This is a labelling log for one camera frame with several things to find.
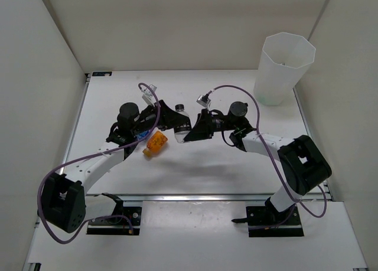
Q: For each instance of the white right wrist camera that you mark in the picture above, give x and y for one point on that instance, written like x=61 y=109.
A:
x=204 y=101

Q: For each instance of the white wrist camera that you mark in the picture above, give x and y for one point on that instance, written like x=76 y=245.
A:
x=147 y=95
x=204 y=101

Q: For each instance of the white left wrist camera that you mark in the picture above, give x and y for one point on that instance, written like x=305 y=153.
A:
x=147 y=95

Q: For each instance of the orange sea-buckthorn juice bottle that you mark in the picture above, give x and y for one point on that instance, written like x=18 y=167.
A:
x=155 y=144

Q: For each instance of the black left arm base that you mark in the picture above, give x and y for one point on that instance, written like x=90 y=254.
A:
x=125 y=221

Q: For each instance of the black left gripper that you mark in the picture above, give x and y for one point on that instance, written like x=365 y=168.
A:
x=166 y=120

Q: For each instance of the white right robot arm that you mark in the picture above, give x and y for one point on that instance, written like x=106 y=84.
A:
x=304 y=166

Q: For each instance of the black-label clear bottle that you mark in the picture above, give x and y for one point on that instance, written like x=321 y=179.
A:
x=181 y=131

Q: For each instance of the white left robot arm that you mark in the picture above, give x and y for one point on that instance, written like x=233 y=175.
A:
x=63 y=200

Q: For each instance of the aluminium table edge rail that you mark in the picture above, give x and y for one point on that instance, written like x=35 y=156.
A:
x=193 y=197

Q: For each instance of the white translucent bin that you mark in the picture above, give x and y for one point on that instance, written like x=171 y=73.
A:
x=284 y=59

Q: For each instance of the blue-label clear bottle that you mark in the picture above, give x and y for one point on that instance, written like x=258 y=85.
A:
x=142 y=135

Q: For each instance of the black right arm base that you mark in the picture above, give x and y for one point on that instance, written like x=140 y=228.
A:
x=265 y=221

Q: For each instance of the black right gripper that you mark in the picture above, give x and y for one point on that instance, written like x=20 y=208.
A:
x=205 y=128

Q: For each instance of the dark label sticker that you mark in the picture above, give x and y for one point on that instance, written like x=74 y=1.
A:
x=101 y=74

